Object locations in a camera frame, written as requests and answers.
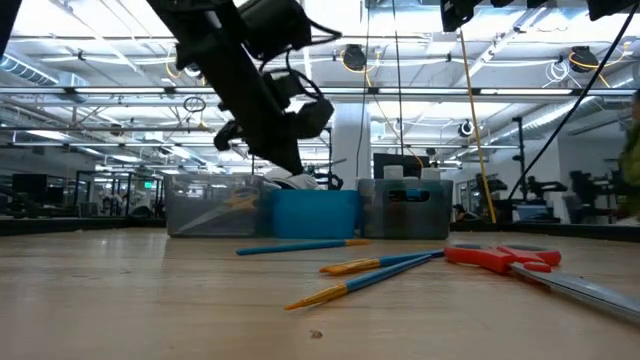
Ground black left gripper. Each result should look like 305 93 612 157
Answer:
209 64 335 175

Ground blue-handled paintbrush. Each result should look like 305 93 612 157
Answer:
235 238 372 257
283 254 434 312
319 248 446 277

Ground black taut cable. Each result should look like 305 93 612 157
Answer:
506 2 640 202

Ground yellow hanging cable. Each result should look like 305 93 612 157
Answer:
458 27 497 225

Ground black mobile robot rig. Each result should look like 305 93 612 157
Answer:
472 117 619 225

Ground red-handled scissors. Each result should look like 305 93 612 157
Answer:
443 243 640 326

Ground blue plastic bin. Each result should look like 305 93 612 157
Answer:
267 188 361 240

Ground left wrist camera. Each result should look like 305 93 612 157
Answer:
238 0 314 61

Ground black hanging cable coil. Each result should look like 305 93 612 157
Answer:
182 95 208 114

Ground blue paint bottle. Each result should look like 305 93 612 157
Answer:
403 175 425 203

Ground black computer monitor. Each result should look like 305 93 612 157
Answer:
372 152 431 181

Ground grey translucent bin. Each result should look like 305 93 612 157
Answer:
357 178 455 240
163 173 269 239

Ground black aluminium table frame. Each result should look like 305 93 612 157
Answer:
0 215 640 245

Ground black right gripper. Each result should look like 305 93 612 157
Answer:
439 0 489 34

